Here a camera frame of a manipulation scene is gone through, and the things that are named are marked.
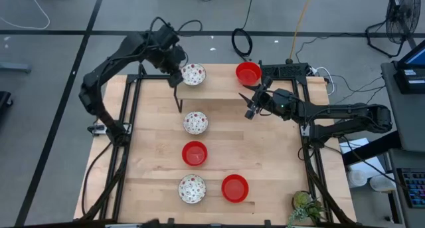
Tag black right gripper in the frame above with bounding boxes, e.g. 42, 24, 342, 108
238, 76, 296, 120

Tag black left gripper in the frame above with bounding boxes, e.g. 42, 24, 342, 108
155, 45, 187, 88

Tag green bowl floral inside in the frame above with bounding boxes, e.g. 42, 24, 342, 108
183, 110, 209, 136
177, 174, 207, 205
181, 62, 207, 86

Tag red plastic mini bowl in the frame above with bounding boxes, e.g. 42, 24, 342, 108
220, 173, 250, 203
235, 61, 262, 86
181, 140, 209, 167

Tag wooden shelf riser black legs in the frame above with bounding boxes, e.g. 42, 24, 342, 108
172, 58, 265, 114

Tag black vented control box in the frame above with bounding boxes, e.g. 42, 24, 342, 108
261, 62, 310, 78

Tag small potted green plant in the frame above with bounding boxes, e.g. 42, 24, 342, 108
287, 190, 328, 227

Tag black desk leg bar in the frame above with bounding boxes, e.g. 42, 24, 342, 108
341, 130, 399, 166

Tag white round container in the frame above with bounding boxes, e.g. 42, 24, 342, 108
347, 169, 369, 188
369, 174, 396, 193

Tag black laptop computer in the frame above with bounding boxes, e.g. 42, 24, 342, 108
393, 38, 425, 95

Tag grey metal floor foot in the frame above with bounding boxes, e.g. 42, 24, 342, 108
0, 62, 33, 74

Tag black floor fan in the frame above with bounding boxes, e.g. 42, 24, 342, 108
365, 0, 422, 59

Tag black chair base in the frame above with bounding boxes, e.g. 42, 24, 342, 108
0, 90, 14, 110

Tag black backlit keyboard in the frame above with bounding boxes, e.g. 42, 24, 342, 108
396, 168, 425, 209

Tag dark grey desk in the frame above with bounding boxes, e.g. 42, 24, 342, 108
386, 148, 425, 228

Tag black aluminium extrusion frame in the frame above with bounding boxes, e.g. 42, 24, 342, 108
79, 60, 358, 228

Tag black coiled hanging cable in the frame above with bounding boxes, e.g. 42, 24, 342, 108
231, 0, 256, 64

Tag white power cable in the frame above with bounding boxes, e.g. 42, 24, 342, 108
311, 66, 336, 96

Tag yellow hanging cable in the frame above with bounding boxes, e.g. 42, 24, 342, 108
289, 0, 315, 61

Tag white floor cable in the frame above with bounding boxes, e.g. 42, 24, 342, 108
0, 0, 51, 31

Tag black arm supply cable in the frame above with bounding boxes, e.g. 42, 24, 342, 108
81, 143, 114, 219

